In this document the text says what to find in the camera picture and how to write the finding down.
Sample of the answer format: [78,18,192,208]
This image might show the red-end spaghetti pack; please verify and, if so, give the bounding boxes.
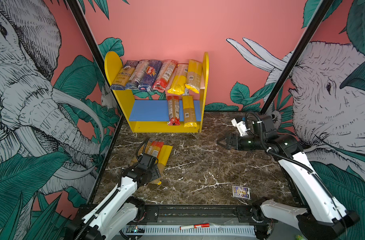
[166,96,180,126]
[152,60,178,91]
[146,141,164,158]

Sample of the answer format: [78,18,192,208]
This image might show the wide yellow spaghetti pack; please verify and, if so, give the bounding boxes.
[185,60,202,94]

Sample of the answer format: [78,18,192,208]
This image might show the gold blue Molisana spaghetti pack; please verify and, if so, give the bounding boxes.
[129,141,152,165]

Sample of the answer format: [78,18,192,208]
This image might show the blue Barilla spaghetti box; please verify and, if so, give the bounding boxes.
[138,60,162,92]

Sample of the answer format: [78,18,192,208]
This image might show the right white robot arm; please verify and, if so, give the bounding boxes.
[216,112,360,240]

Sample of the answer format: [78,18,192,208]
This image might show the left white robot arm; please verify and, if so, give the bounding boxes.
[64,154,161,240]

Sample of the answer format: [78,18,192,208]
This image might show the yellow shelf unit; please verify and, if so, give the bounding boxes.
[112,52,209,133]

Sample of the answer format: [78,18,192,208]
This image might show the small green circuit board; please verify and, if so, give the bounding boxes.
[126,225,146,235]

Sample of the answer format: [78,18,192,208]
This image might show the small playing card box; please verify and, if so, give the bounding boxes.
[232,186,251,200]

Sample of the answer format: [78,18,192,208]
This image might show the red white marker pen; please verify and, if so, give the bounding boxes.
[179,223,210,231]

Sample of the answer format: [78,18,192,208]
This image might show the black base frame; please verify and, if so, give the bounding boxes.
[126,198,280,225]

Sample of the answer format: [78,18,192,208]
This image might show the white perforated rail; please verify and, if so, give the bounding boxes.
[121,225,256,238]

